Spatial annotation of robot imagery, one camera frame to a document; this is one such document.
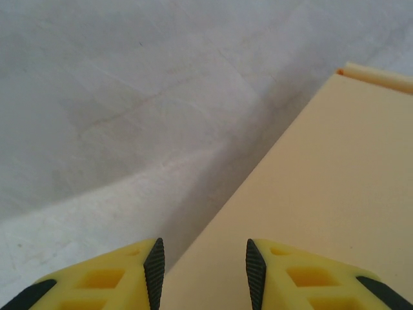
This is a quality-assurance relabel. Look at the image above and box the tan paper box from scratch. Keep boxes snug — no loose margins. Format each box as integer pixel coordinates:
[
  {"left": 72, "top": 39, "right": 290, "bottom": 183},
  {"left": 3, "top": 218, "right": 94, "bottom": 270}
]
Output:
[{"left": 163, "top": 61, "right": 413, "bottom": 310}]

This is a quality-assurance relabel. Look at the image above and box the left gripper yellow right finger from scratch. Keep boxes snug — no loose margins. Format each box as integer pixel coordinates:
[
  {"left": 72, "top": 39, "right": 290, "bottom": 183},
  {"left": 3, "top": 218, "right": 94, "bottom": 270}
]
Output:
[{"left": 245, "top": 238, "right": 413, "bottom": 310}]

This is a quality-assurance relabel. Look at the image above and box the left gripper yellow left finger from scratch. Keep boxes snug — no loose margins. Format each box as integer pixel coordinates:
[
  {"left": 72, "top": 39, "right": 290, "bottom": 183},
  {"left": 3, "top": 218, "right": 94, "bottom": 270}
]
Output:
[{"left": 8, "top": 238, "right": 166, "bottom": 310}]

